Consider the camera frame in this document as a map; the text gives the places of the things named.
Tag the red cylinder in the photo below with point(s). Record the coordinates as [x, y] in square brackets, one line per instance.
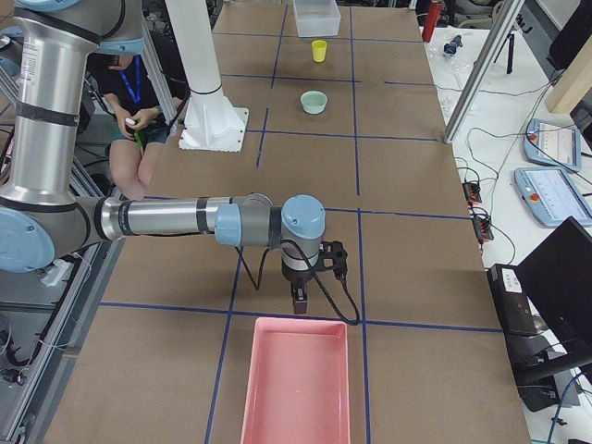
[431, 20]

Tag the far teach pendant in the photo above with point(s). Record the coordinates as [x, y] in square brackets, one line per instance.
[553, 145]

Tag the black computer box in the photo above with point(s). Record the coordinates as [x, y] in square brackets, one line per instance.
[511, 303]

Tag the clear plastic storage box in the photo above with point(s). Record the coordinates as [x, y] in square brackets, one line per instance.
[316, 18]

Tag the white camera pedestal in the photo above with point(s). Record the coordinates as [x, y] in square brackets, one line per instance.
[211, 122]

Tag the green grabber tool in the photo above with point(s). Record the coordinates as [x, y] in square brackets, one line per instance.
[139, 138]

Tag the black monitor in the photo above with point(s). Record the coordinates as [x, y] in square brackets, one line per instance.
[556, 277]

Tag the yellow plastic cup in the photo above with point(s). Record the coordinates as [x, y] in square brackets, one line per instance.
[319, 50]

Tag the pink plastic tray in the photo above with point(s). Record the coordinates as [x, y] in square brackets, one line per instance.
[298, 385]

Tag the mint green bowl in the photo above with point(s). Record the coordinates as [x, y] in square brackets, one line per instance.
[313, 102]

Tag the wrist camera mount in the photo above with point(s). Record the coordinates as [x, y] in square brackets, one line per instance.
[333, 257]

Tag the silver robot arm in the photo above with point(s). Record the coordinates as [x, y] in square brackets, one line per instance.
[41, 220]

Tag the teach pendant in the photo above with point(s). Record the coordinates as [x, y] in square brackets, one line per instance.
[551, 195]
[553, 145]

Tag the near teach pendant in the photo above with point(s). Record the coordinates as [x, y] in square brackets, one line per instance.
[551, 195]

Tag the aluminium frame post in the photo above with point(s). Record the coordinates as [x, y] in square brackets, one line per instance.
[501, 27]

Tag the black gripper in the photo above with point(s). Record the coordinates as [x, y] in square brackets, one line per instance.
[296, 277]

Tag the seated person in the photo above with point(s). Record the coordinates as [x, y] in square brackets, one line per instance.
[124, 82]

